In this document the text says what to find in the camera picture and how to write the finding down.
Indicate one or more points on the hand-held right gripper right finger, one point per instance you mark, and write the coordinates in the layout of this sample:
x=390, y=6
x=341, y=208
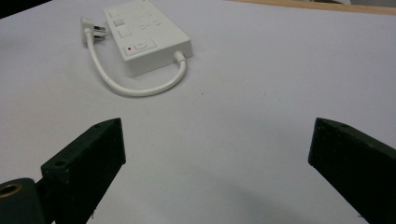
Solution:
x=358, y=168

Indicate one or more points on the white power plug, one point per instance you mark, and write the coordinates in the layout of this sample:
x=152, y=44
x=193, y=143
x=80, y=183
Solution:
x=91, y=31

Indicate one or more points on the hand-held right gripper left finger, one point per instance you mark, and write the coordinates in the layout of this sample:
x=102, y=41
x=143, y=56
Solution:
x=84, y=168

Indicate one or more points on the white power strip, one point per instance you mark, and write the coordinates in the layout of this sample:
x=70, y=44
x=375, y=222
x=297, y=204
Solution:
x=146, y=34

